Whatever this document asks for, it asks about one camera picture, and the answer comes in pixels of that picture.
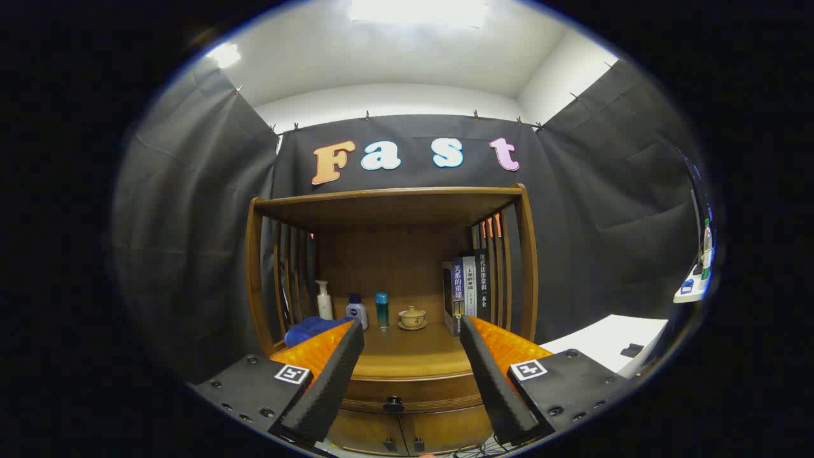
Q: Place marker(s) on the blue folded towel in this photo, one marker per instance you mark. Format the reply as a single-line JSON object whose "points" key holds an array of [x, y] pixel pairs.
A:
{"points": [[311, 329]]}

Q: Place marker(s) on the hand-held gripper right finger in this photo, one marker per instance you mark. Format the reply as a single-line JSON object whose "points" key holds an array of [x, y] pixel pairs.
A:
{"points": [[493, 381]]}

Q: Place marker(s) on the wooden cabinet door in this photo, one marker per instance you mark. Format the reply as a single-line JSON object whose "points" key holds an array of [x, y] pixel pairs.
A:
{"points": [[445, 429], [362, 432]]}

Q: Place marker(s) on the small black object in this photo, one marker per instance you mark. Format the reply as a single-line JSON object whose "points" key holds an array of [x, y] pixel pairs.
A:
{"points": [[631, 350]]}

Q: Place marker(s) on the white bottle with blue cap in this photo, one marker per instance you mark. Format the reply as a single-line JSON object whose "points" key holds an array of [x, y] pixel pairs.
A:
{"points": [[357, 313]]}

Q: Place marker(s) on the white table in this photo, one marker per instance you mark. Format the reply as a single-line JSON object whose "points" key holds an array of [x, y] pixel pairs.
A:
{"points": [[604, 337]]}

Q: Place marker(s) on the black spine book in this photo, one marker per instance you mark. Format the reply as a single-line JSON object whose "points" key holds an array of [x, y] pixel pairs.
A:
{"points": [[483, 283]]}

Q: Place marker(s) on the small ceiling light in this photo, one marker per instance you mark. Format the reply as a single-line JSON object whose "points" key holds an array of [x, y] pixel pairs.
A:
{"points": [[224, 54]]}

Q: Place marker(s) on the wooden countertop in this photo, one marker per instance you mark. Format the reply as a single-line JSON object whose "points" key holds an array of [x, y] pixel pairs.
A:
{"points": [[413, 356]]}

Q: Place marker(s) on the teal clear bottle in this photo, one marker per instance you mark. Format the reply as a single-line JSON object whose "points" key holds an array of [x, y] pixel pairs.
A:
{"points": [[381, 310]]}

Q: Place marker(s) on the wooden drawer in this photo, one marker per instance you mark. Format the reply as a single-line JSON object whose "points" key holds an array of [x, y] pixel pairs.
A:
{"points": [[432, 391]]}

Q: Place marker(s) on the grey book with dark cover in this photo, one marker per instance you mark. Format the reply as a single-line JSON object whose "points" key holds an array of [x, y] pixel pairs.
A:
{"points": [[453, 299]]}

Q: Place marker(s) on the black round drawer knob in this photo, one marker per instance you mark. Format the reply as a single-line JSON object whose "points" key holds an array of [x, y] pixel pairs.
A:
{"points": [[393, 404]]}

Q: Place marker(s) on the white side shelf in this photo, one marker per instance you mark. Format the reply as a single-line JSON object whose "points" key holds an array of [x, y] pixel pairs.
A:
{"points": [[690, 296]]}

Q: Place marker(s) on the wooden cabinet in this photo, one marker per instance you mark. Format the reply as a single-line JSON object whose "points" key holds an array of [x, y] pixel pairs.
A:
{"points": [[388, 216]]}

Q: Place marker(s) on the green bottle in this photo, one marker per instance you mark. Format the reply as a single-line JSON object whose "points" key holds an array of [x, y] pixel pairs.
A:
{"points": [[706, 245]]}

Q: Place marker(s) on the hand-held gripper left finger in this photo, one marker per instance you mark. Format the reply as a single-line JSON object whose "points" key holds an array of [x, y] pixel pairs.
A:
{"points": [[331, 388]]}

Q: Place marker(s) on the beige lidded tea cup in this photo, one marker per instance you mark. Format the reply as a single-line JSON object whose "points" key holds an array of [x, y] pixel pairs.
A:
{"points": [[412, 316]]}

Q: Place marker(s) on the small blue object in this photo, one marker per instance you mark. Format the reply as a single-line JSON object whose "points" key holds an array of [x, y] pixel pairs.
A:
{"points": [[687, 285]]}

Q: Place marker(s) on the white spine book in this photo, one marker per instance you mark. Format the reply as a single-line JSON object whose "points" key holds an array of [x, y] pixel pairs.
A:
{"points": [[469, 286]]}

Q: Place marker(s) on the white pump bottle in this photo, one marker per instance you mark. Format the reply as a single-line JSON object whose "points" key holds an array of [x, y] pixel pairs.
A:
{"points": [[324, 302]]}

